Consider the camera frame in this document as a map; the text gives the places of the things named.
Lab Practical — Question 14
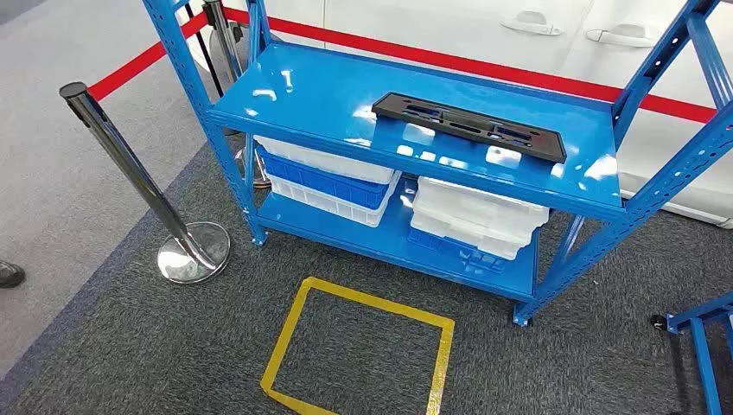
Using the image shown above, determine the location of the red barrier belt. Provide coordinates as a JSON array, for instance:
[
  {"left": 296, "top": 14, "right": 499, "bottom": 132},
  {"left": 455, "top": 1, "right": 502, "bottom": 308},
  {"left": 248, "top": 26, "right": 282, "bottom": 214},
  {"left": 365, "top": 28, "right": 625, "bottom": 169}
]
[
  {"left": 221, "top": 6, "right": 718, "bottom": 125},
  {"left": 86, "top": 11, "right": 210, "bottom": 103}
]

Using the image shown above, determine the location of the black plastic slotted part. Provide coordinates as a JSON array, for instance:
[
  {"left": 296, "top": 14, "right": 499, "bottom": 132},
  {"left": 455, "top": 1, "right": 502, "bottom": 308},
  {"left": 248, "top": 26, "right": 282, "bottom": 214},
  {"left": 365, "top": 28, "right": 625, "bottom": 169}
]
[{"left": 371, "top": 92, "right": 568, "bottom": 164}]

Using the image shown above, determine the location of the thin black pole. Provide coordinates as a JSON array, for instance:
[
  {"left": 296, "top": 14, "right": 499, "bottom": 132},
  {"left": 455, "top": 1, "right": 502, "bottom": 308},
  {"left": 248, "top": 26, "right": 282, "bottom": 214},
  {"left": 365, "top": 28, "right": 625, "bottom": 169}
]
[{"left": 182, "top": 3, "right": 226, "bottom": 99}]

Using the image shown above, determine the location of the chrome stanchion post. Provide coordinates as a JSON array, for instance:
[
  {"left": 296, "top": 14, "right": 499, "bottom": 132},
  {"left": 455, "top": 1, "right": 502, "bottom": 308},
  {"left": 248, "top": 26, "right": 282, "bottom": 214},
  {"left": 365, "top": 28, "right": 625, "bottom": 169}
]
[
  {"left": 203, "top": 0, "right": 273, "bottom": 189},
  {"left": 59, "top": 80, "right": 232, "bottom": 285}
]

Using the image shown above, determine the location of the white car door handle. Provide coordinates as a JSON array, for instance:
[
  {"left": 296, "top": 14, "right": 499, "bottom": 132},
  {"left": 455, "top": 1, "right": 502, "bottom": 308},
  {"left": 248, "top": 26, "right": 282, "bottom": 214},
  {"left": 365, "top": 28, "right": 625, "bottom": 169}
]
[
  {"left": 584, "top": 23, "right": 660, "bottom": 48},
  {"left": 500, "top": 10, "right": 565, "bottom": 38}
]

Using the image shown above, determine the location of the blue metal shelf rack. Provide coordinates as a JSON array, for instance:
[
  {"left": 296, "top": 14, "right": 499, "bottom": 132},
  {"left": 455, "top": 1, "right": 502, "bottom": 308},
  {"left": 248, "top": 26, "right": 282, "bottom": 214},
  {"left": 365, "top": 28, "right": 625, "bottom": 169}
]
[{"left": 142, "top": 0, "right": 733, "bottom": 329}]

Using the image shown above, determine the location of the small blue metal rack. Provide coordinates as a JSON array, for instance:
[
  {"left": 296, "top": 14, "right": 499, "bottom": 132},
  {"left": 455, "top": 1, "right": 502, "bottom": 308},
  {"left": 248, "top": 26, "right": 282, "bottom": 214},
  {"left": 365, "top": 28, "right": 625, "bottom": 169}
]
[{"left": 664, "top": 290, "right": 733, "bottom": 415}]

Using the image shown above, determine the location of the white car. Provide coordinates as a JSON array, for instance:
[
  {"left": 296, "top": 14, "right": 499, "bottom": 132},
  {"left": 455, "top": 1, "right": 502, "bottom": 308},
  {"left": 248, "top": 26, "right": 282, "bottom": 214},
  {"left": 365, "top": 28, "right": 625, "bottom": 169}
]
[{"left": 188, "top": 0, "right": 733, "bottom": 230}]

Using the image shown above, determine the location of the blue plastic crate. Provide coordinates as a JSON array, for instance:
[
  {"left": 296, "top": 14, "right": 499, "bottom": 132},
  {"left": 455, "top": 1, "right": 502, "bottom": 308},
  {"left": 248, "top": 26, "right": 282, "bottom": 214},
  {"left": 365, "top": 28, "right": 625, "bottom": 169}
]
[
  {"left": 256, "top": 144, "right": 392, "bottom": 211},
  {"left": 406, "top": 226, "right": 508, "bottom": 275}
]

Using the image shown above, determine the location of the yellow floor tape square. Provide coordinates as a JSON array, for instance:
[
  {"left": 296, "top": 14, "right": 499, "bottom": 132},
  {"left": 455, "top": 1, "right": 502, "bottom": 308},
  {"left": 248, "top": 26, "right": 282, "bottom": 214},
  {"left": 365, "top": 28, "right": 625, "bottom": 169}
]
[{"left": 260, "top": 277, "right": 456, "bottom": 415}]

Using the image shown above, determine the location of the person's foot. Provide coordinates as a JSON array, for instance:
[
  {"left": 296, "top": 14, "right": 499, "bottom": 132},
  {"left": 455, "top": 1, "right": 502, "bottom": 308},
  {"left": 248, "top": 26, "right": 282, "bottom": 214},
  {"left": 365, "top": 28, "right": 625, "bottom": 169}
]
[{"left": 0, "top": 260, "right": 27, "bottom": 290}]

